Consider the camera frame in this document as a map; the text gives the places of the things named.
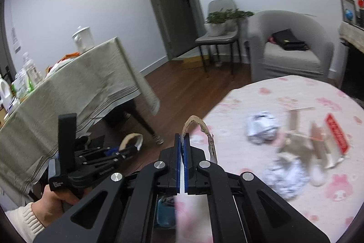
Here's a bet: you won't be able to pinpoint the white wall notice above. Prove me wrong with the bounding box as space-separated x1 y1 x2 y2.
11 28 22 54

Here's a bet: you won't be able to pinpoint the crumpled printed paper ball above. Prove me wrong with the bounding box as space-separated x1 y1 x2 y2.
263 160 310 200
246 111 278 145

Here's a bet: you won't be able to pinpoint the beige tablecloth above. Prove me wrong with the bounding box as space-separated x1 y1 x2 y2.
0 37 160 201

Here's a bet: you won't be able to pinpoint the white plastic bag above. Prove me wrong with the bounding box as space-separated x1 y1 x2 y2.
46 57 73 77

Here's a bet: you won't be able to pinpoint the grey dining chair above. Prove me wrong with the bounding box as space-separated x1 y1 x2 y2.
195 0 243 74

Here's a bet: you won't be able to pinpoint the dark trash bin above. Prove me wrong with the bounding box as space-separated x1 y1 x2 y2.
155 194 177 230

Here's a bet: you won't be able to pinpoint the black floor mat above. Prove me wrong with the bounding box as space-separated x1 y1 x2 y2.
85 135 106 150

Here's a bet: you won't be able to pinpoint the white ceramic pot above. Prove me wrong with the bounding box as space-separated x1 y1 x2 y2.
72 26 95 53

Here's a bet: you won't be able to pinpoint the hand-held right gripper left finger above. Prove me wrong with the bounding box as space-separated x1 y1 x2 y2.
33 133 182 243

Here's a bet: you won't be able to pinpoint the pink printed tablecloth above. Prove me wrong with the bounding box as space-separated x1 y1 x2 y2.
174 75 364 243

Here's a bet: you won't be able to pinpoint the person's left hand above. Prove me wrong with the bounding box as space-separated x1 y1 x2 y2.
31 183 83 228

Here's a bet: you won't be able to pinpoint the torn brown cardboard pieces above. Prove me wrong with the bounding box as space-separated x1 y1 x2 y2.
276 107 328 173

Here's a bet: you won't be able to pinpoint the potted plant large white pot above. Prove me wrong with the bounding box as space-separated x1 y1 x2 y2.
205 11 228 37

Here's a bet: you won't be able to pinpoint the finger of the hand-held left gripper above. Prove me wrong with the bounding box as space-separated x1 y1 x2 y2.
82 145 140 168
75 147 120 159

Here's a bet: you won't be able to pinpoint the grey armchair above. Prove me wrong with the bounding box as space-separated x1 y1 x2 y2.
248 10 335 82

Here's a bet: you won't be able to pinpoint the black bag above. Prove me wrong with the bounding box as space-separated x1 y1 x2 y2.
268 28 309 51

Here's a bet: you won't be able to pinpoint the grey green door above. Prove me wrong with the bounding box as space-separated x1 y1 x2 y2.
138 0 205 60

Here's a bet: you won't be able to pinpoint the framed picture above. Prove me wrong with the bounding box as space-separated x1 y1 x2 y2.
339 0 358 25

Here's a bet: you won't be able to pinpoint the white plastic jug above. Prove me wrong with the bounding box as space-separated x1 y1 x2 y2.
0 79 12 111

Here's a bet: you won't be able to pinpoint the potted plant small white pot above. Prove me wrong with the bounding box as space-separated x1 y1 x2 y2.
226 9 254 31

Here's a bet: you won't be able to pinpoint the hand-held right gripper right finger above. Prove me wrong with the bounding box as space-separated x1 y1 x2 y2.
183 135 332 243

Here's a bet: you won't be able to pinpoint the long brown cardboard strip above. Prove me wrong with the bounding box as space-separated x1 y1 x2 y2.
181 115 218 164

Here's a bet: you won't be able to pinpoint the person's left forearm cream sleeve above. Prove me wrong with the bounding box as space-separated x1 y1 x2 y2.
4 201 46 241

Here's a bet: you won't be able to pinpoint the flat cardboard box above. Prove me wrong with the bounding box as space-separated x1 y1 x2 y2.
181 54 212 65

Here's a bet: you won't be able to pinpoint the short curled cardboard strip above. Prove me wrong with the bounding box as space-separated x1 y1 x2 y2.
119 133 144 152

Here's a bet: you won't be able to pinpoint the dark wooden dining table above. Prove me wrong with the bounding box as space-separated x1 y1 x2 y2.
106 101 164 146

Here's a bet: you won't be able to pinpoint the clear plastic bottle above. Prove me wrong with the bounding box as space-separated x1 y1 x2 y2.
22 52 38 88

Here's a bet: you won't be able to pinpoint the red and white paper packet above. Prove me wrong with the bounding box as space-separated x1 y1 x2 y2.
324 113 351 168

